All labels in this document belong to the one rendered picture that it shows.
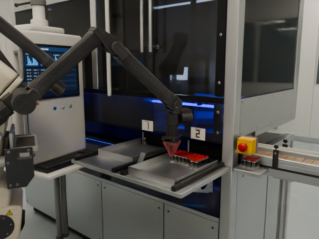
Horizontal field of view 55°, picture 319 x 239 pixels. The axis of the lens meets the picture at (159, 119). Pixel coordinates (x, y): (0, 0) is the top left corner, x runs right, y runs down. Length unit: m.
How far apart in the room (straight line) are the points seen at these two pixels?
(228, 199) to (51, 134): 1.08
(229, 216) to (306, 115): 4.66
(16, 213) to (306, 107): 5.38
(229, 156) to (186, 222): 0.48
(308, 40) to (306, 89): 0.85
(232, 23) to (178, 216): 1.05
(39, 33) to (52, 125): 0.53
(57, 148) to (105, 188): 0.45
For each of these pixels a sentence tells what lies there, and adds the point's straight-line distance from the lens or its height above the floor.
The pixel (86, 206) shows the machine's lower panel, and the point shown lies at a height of 0.33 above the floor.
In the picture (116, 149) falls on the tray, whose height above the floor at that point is 0.88.
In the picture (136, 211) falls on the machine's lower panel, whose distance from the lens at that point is 2.01.
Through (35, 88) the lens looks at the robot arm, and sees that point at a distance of 1.15.
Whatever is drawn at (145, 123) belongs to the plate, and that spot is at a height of 1.03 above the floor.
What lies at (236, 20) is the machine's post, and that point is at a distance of 1.45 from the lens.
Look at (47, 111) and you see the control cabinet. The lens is 1.89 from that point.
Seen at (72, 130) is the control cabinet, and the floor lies 0.95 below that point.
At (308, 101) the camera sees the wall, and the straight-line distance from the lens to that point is 6.08.
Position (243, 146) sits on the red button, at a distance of 1.42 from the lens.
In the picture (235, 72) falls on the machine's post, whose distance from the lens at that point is 1.43.
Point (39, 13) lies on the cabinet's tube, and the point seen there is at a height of 1.65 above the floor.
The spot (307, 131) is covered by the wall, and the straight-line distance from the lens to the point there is 6.15.
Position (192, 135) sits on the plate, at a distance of 1.58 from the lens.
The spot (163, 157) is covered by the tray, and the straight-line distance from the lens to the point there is 1.56.
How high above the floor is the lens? 1.35
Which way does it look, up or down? 10 degrees down
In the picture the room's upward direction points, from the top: straight up
